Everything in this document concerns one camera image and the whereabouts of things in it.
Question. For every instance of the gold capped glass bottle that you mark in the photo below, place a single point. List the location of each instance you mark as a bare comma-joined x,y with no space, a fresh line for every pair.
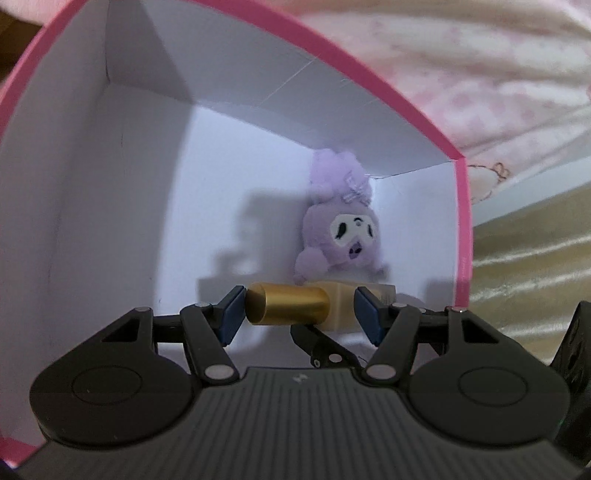
286,304

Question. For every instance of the pink bear print pillow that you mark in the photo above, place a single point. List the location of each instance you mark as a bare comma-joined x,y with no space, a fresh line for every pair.
461,69

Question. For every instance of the brown pillow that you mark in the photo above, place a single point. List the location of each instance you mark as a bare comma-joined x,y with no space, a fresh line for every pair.
18,41

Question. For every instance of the purple plush toy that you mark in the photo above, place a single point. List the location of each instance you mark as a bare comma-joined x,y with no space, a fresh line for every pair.
341,230

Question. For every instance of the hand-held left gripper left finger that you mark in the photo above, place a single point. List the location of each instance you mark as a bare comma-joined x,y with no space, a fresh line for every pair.
233,314

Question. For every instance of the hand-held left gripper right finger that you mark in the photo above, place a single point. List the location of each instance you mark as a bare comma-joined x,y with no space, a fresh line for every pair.
367,314

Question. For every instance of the beige satin bed cover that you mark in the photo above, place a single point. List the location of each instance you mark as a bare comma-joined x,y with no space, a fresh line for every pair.
531,267

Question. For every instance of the pink cardboard box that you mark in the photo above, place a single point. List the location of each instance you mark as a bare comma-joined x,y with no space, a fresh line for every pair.
92,184

